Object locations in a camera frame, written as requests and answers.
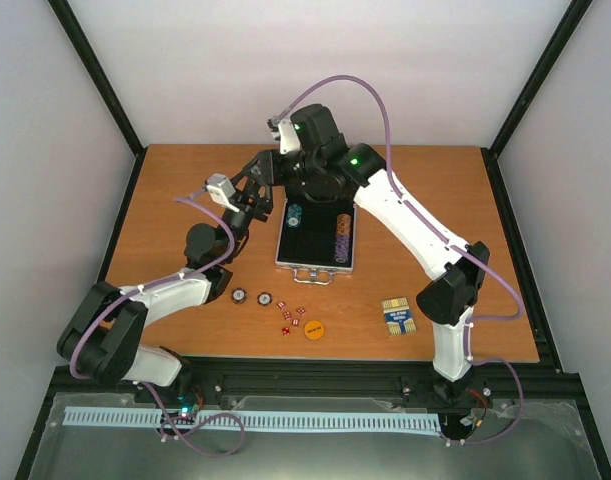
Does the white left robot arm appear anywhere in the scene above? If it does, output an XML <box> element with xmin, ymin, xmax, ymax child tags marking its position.
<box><xmin>57</xmin><ymin>191</ymin><xmax>273</xmax><ymax>403</ymax></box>

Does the red poker chip stack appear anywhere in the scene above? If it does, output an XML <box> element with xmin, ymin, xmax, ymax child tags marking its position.
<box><xmin>336</xmin><ymin>213</ymin><xmax>352</xmax><ymax>236</ymax></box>

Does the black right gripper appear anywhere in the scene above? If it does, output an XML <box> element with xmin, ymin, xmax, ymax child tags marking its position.
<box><xmin>243</xmin><ymin>150</ymin><xmax>321</xmax><ymax>188</ymax></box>

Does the orange dealer button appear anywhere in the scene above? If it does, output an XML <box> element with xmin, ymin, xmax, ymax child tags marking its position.
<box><xmin>304</xmin><ymin>320</ymin><xmax>325</xmax><ymax>340</ymax></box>

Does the light blue cable duct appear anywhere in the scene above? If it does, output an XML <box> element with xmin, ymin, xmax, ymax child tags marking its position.
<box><xmin>62</xmin><ymin>406</ymin><xmax>441</xmax><ymax>436</ymax></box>

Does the blue playing card box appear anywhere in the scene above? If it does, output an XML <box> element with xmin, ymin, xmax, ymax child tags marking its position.
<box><xmin>381</xmin><ymin>297</ymin><xmax>416</xmax><ymax>336</ymax></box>

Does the brown poker chip stack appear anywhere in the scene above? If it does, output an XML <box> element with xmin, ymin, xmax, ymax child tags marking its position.
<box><xmin>231</xmin><ymin>288</ymin><xmax>247</xmax><ymax>304</ymax></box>

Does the purple poker chip stack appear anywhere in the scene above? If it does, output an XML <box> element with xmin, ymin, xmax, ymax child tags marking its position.
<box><xmin>334</xmin><ymin>233</ymin><xmax>351</xmax><ymax>264</ymax></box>

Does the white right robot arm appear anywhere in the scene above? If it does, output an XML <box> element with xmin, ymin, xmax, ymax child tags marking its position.
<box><xmin>230</xmin><ymin>104</ymin><xmax>489</xmax><ymax>382</ymax></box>

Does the black poker chip stack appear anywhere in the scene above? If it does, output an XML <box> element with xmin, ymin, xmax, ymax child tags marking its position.
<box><xmin>257</xmin><ymin>292</ymin><xmax>273</xmax><ymax>306</ymax></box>

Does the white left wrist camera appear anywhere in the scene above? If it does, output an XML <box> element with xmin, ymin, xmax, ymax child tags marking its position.
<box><xmin>205</xmin><ymin>173</ymin><xmax>240</xmax><ymax>212</ymax></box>

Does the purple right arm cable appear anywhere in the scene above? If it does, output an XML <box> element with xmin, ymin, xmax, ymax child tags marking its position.
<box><xmin>276</xmin><ymin>74</ymin><xmax>525</xmax><ymax>447</ymax></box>

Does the aluminium poker case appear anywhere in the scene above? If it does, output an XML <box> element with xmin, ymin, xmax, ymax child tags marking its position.
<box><xmin>275</xmin><ymin>196</ymin><xmax>357</xmax><ymax>285</ymax></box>

